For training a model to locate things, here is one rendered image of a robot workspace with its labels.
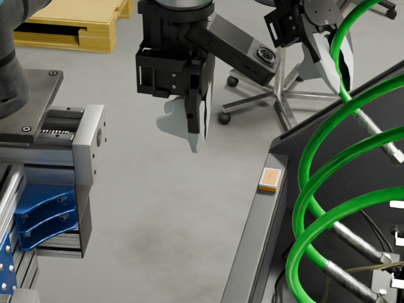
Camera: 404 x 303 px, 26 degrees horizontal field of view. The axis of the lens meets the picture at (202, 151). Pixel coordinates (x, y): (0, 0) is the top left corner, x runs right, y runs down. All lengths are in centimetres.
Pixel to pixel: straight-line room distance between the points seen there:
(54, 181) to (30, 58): 235
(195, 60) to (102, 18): 288
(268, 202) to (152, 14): 54
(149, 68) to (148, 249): 181
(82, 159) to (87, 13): 241
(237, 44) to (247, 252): 45
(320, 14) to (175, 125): 32
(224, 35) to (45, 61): 290
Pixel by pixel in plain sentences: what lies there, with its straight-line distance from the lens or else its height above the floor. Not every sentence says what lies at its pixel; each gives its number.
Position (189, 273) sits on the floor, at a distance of 273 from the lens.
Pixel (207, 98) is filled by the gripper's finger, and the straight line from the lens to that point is 109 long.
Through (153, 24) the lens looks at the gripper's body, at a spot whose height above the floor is 140.
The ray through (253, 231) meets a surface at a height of 95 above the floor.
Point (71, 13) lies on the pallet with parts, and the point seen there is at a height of 15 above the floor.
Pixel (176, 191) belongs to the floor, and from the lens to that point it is 305.
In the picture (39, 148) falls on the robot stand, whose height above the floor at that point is 98.
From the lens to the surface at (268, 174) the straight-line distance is 152.
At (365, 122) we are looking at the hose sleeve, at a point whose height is 116.
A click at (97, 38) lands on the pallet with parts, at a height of 7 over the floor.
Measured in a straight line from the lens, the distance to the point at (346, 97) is 130.
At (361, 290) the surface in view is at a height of 110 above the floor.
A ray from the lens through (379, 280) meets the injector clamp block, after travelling 131.
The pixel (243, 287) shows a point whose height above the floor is 95.
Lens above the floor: 186
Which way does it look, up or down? 35 degrees down
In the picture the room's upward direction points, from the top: straight up
